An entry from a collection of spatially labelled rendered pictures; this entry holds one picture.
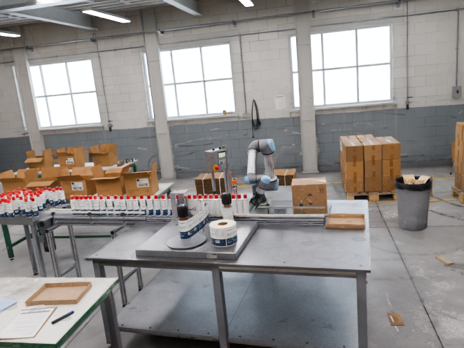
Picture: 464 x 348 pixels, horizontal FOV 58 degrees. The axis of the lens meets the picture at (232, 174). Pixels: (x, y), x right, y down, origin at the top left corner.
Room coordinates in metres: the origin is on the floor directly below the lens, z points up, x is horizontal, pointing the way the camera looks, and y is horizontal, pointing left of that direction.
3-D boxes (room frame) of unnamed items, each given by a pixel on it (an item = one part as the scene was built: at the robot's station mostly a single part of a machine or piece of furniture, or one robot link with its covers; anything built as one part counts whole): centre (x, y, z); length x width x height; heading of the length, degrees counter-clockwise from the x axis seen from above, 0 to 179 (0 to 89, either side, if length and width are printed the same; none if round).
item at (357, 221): (3.28, -0.90, 0.85); 0.30 x 0.26 x 0.04; 72
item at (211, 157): (3.70, 0.13, 1.38); 0.17 x 0.10 x 0.19; 127
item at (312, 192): (3.65, -0.68, 0.99); 0.30 x 0.24 x 0.27; 79
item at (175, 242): (3.07, 0.40, 0.89); 0.31 x 0.31 x 0.01
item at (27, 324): (2.21, 1.22, 0.81); 0.38 x 0.36 x 0.02; 78
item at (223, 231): (2.99, 0.10, 0.95); 0.20 x 0.20 x 0.14
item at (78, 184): (5.30, 1.98, 0.97); 0.45 x 0.38 x 0.37; 171
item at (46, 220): (4.07, 1.94, 0.71); 0.15 x 0.12 x 0.34; 162
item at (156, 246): (3.20, 0.31, 0.86); 0.80 x 0.67 x 0.05; 72
